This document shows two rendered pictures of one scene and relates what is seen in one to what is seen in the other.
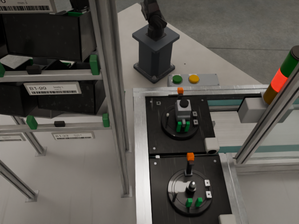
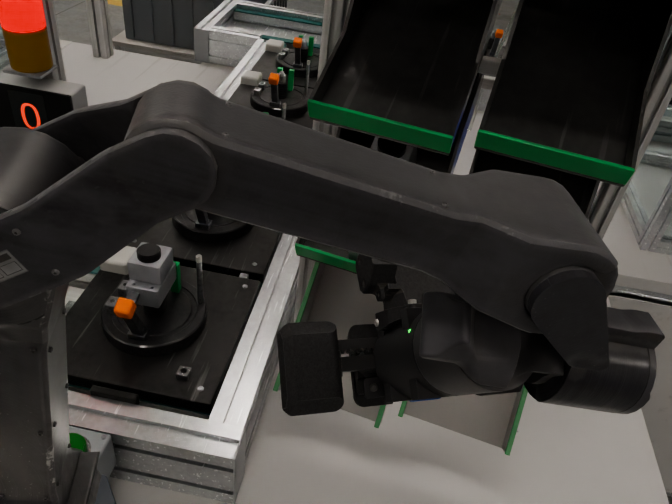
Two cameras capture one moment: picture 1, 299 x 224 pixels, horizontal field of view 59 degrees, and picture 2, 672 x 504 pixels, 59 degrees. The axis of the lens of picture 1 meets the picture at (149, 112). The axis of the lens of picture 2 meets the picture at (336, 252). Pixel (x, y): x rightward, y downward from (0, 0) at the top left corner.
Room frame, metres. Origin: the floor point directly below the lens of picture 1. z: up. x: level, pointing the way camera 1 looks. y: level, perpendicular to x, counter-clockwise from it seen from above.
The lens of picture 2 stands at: (1.06, 0.21, 1.59)
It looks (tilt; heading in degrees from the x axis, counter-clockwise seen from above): 38 degrees down; 189
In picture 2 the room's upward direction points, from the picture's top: 8 degrees clockwise
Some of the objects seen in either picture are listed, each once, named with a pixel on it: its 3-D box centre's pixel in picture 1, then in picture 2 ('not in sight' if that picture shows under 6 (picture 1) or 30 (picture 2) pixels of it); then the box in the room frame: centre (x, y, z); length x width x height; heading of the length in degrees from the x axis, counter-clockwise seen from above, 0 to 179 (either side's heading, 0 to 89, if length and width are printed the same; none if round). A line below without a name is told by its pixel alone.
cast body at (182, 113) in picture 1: (183, 111); (153, 265); (0.51, -0.11, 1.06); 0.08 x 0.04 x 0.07; 5
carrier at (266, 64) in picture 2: not in sight; (302, 51); (-0.47, -0.20, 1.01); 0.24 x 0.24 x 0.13; 5
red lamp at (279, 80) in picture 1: (286, 79); (19, 5); (0.42, -0.31, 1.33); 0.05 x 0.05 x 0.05
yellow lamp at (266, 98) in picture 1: (276, 92); (28, 46); (0.42, -0.31, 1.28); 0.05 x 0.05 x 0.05
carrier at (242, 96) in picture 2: not in sight; (281, 86); (-0.22, -0.18, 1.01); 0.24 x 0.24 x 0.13; 5
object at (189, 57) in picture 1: (146, 75); not in sight; (0.86, 0.02, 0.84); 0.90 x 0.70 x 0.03; 46
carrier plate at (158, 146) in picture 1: (179, 124); (156, 323); (0.52, -0.11, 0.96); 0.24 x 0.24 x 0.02; 5
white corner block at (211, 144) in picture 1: (211, 146); (120, 263); (0.43, -0.22, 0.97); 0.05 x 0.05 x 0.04; 5
